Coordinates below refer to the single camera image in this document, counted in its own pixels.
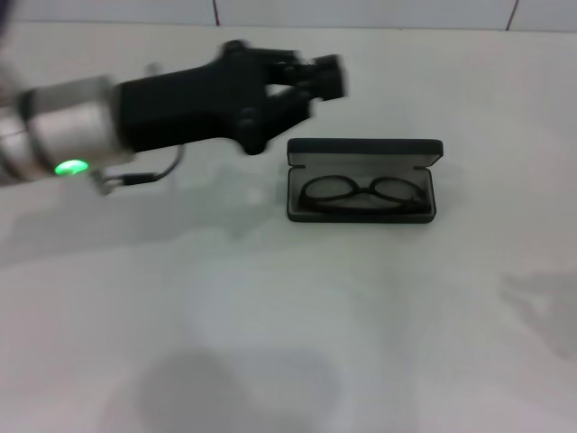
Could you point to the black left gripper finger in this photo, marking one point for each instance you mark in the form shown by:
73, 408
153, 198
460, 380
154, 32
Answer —
331, 76

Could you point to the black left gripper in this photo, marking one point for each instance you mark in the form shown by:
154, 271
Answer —
189, 108

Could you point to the black glasses case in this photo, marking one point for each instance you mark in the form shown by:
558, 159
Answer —
360, 145

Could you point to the black glasses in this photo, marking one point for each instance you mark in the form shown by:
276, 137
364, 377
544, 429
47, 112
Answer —
365, 191

